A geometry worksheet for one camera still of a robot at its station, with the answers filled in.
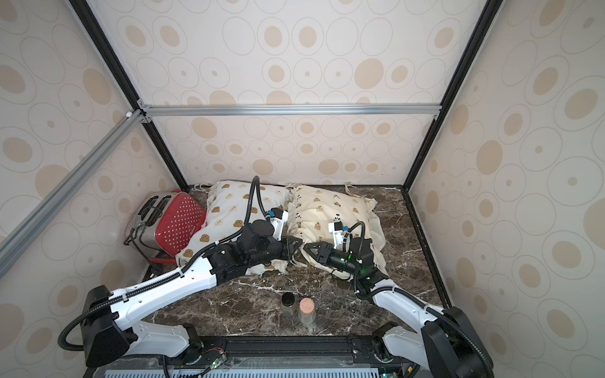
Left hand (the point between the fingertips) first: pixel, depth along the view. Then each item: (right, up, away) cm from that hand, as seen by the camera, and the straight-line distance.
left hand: (311, 244), depth 69 cm
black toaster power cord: (-63, +1, +14) cm, 65 cm away
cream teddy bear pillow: (0, +10, +20) cm, 22 cm away
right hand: (+1, -2, +6) cm, 7 cm away
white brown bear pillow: (-34, +12, +29) cm, 46 cm away
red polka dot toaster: (-52, +5, +15) cm, 54 cm away
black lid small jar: (-7, -18, +5) cm, 20 cm away
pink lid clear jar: (-1, -21, +3) cm, 22 cm away
